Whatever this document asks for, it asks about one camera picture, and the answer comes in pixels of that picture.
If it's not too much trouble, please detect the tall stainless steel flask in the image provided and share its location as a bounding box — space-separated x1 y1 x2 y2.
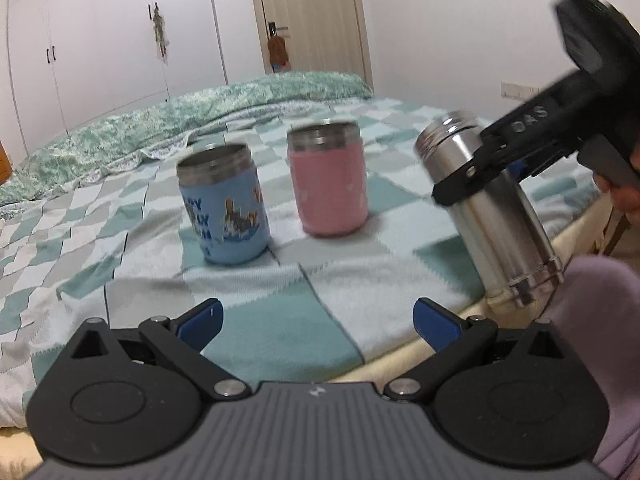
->
414 110 563 311

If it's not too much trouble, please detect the blue cartoon cup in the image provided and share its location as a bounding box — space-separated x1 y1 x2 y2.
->
176 143 270 266

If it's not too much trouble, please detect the pink cup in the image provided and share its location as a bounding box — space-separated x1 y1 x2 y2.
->
286 120 369 237

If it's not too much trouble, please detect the person's hand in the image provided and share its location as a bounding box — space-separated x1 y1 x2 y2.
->
592 174 640 226

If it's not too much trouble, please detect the checkered teal bed blanket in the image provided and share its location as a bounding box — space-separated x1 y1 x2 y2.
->
1 99 483 427

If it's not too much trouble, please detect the lilac clothing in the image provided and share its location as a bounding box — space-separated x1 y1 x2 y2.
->
542 256 640 479

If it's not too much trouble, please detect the green floral duvet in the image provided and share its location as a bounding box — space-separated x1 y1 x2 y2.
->
1 72 373 207

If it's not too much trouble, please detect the wooden headboard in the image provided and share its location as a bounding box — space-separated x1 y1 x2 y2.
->
0 143 13 184

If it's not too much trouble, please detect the green hanging ornament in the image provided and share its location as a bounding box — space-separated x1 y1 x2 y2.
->
151 3 168 61

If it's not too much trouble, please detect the beige door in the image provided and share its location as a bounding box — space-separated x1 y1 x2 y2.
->
253 0 373 84

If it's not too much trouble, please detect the white wardrobe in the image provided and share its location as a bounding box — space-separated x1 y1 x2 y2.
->
1 0 228 160

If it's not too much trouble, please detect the brown plush toy on handle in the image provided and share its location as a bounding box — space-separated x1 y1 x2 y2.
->
267 34 291 73

